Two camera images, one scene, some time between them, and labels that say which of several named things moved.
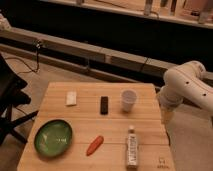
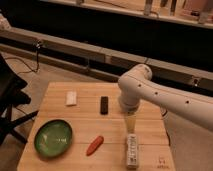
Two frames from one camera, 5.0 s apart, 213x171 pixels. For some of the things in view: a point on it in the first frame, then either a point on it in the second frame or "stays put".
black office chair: [12, 96] stays put
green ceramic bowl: [53, 138] stays put
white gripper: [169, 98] to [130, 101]
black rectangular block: [104, 105] stays put
